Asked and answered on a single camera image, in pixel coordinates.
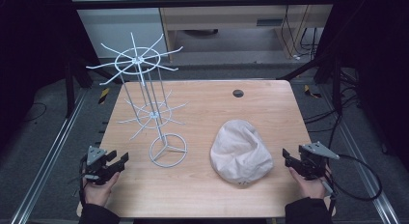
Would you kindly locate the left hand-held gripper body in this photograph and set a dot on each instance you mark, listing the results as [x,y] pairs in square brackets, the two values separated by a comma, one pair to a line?
[96,167]

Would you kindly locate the person's left hand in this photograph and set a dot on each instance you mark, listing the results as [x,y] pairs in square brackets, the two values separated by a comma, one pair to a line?
[98,191]

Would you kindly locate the black curtain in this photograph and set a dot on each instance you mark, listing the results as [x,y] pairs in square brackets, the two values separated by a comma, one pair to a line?
[376,40]
[32,40]

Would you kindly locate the person's right hand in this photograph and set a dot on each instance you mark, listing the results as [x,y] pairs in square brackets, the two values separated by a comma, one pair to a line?
[310,187]

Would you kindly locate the grey round table grommet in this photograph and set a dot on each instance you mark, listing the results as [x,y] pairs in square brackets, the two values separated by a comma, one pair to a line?
[238,93]

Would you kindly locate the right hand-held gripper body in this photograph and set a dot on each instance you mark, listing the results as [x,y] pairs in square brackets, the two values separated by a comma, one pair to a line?
[313,162]

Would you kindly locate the aluminium floor rail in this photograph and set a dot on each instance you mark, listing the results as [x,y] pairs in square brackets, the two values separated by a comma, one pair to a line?
[48,156]
[360,156]

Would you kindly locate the beige cloth hat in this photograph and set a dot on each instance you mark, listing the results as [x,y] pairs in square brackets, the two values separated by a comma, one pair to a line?
[239,151]

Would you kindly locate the black stand leg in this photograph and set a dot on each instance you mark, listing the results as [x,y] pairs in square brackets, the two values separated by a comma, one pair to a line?
[69,89]

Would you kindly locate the white cabinet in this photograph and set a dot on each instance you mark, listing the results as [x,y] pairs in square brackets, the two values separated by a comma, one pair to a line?
[119,27]

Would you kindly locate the yellow black striped tape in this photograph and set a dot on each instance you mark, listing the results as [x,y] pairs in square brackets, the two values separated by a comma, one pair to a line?
[103,96]
[311,91]

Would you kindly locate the black horizontal frame bar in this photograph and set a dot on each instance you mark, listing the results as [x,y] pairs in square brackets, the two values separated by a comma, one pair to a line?
[193,2]

